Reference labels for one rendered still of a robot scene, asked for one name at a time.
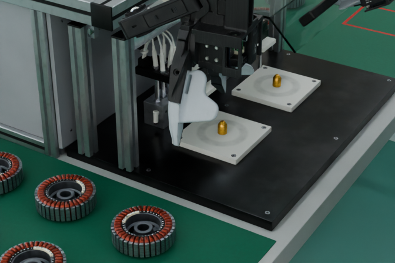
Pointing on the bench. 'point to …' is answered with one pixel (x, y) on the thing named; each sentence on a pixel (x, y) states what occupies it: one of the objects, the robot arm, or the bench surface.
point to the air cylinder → (149, 105)
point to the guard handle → (318, 9)
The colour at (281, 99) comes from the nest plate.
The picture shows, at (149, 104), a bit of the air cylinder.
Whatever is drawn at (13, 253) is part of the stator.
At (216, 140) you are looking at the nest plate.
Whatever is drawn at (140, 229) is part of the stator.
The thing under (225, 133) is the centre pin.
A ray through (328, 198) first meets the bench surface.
